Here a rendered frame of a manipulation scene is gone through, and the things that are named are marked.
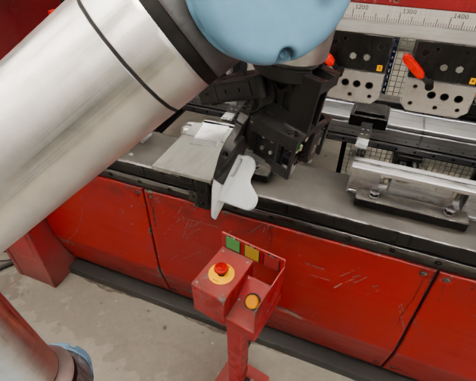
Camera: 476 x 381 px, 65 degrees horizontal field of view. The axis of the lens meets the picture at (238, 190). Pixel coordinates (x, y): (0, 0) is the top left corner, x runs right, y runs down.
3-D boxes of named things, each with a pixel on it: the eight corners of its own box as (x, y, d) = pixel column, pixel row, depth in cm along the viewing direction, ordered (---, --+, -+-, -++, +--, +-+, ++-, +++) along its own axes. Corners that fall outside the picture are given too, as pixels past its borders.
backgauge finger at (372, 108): (339, 147, 114) (342, 133, 110) (353, 109, 132) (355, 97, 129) (380, 156, 110) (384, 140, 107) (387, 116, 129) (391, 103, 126)
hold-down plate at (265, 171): (183, 162, 126) (182, 156, 124) (190, 154, 130) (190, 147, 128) (267, 184, 118) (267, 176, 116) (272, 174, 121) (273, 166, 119)
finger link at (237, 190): (230, 241, 42) (270, 170, 41) (193, 212, 45) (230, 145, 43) (242, 239, 45) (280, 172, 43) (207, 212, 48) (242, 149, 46)
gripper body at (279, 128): (283, 186, 41) (310, 86, 33) (226, 150, 45) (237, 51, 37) (319, 157, 46) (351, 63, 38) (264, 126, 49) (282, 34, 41)
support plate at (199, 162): (152, 168, 104) (151, 165, 104) (195, 125, 123) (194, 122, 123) (210, 183, 99) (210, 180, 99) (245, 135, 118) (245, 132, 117)
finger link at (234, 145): (215, 184, 42) (253, 113, 40) (205, 177, 43) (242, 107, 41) (235, 186, 46) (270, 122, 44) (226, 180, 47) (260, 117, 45)
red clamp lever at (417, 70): (407, 54, 81) (435, 88, 83) (409, 48, 84) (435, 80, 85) (400, 60, 82) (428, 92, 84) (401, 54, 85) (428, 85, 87)
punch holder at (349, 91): (317, 95, 98) (327, 29, 88) (324, 82, 104) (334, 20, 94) (376, 105, 94) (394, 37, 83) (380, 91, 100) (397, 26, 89)
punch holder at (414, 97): (397, 108, 92) (418, 40, 82) (400, 94, 98) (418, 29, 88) (464, 119, 88) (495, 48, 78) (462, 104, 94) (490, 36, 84)
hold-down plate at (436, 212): (353, 205, 110) (354, 196, 108) (355, 193, 114) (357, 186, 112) (465, 232, 101) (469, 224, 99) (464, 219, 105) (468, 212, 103)
